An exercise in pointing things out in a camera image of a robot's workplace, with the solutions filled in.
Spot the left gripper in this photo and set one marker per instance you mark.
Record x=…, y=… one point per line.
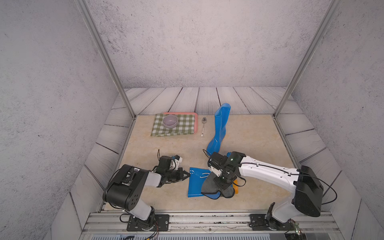
x=180, y=177

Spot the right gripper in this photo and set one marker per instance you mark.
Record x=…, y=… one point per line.
x=222, y=185

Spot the blue rubber boot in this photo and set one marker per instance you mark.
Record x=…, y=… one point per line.
x=196, y=181
x=221, y=119

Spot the grey blue cleaning cloth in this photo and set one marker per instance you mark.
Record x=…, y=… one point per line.
x=212, y=190

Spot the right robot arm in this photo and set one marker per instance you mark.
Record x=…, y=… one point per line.
x=306, y=190

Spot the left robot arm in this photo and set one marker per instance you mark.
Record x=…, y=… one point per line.
x=127, y=183

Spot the green checkered cloth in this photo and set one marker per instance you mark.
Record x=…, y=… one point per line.
x=184, y=127

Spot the purple bowl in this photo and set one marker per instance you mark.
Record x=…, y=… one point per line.
x=170, y=121

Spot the pink tray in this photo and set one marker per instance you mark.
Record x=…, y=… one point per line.
x=195, y=123

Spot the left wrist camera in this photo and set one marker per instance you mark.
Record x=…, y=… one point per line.
x=175, y=162

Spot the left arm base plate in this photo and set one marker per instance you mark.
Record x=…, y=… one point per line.
x=159, y=222

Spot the metal spoon white handle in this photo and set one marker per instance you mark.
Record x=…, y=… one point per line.
x=204, y=121

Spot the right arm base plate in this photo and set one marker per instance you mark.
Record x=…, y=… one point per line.
x=259, y=222

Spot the right aluminium frame post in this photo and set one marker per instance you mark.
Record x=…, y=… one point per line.
x=319, y=33

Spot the aluminium frame post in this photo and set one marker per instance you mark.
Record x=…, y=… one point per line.
x=319, y=33
x=86, y=14

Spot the left aluminium frame post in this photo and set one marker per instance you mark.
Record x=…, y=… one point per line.
x=86, y=14

